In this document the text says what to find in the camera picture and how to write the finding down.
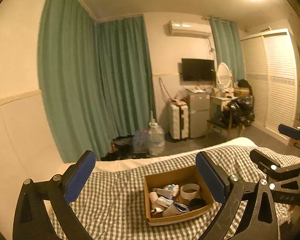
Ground blue tinted water jug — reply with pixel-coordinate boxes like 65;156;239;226
132;129;150;153

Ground white blue toothpaste tube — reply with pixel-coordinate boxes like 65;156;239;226
157;196;174;207

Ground white air conditioner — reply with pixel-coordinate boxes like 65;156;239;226
168;20;212;37

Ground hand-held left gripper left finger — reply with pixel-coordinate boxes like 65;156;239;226
12;150;96;240

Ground green checkered blanket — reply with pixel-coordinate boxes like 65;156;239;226
49;144;300;240

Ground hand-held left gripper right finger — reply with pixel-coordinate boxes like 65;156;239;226
195;151;280;240

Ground wall cable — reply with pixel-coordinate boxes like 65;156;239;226
159;77;174;103

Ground clear water jug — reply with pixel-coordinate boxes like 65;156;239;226
147;121;165;155

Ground white tape roll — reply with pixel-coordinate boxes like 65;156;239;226
179;183;200;200

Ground dark patterned cloth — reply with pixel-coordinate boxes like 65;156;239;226
101;135;150;160

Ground narrow green curtain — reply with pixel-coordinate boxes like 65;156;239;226
209;17;246;82

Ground black plastic bags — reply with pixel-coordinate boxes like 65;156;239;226
224;97;255;128

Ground white dressing table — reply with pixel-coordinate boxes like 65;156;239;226
210;95;240;120

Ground black wall television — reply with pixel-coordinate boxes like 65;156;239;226
181;58;215;82

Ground small grey fridge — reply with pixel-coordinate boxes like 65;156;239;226
186;91;212;138

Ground large green curtain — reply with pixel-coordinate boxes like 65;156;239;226
37;0;157;162

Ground black handbag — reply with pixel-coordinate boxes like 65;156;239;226
237;79;252;89

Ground brown cardboard box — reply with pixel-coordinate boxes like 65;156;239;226
143;165;215;227

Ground white suitcase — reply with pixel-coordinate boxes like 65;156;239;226
168;102;190;140

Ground oval white vanity mirror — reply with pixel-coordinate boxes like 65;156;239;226
216;62;233;90

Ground dark seat chair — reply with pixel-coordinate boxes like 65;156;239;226
206;116;237;137

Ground white plastic bottle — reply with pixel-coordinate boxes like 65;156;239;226
149;192;160;209

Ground white louvered wardrobe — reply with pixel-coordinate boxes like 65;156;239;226
240;28;299;133

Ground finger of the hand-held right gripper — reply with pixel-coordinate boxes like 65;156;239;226
249;149;300;180
278;124;300;153

